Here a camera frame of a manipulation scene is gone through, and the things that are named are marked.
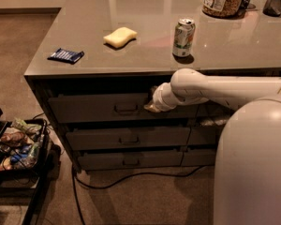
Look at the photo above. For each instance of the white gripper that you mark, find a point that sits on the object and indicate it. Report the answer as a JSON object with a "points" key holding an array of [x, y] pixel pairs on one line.
{"points": [[160, 97]]}

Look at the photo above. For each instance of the yellow sponge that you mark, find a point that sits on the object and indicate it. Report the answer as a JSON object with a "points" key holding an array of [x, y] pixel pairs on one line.
{"points": [[120, 37]]}

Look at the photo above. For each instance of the black cart frame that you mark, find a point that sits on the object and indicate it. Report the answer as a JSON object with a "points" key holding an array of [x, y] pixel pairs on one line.
{"points": [[31, 190]]}

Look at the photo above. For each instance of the blue snack wrapper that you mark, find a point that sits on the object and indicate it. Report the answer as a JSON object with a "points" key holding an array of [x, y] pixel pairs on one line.
{"points": [[62, 55]]}

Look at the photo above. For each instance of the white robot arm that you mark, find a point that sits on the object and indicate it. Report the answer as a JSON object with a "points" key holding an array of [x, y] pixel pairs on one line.
{"points": [[247, 173]]}

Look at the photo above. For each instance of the green white soda can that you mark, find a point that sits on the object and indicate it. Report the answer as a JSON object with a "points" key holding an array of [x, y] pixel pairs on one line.
{"points": [[183, 37]]}

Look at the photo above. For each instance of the grey drawer cabinet counter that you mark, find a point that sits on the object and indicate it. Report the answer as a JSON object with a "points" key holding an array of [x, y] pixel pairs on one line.
{"points": [[248, 45]]}

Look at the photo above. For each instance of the black tray of snacks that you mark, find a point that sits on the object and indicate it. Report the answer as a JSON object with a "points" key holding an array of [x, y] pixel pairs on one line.
{"points": [[23, 146]]}

